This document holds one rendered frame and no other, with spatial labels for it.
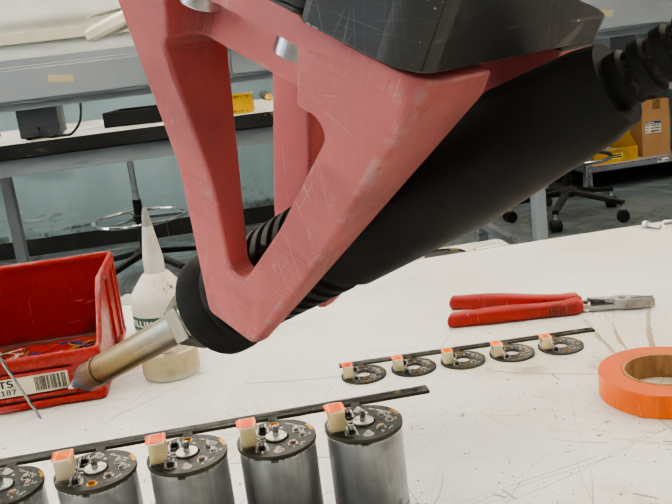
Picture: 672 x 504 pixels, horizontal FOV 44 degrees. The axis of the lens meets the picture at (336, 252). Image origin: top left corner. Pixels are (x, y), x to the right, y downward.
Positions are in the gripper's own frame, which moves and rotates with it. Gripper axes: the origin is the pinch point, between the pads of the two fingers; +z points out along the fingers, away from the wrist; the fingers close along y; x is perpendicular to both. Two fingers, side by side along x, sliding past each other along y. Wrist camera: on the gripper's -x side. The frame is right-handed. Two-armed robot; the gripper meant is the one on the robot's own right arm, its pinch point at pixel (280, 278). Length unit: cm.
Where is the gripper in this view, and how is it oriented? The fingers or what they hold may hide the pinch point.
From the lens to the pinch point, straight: 18.3
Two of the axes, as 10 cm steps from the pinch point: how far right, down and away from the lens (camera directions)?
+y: -5.8, 2.6, -7.7
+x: 7.7, 5.0, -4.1
